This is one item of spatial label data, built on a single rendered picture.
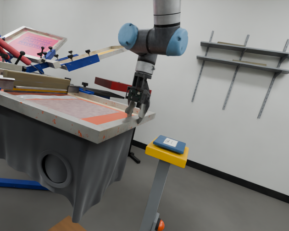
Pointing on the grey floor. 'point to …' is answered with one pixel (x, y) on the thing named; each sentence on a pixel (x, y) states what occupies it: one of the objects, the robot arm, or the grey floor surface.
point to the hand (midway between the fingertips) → (134, 119)
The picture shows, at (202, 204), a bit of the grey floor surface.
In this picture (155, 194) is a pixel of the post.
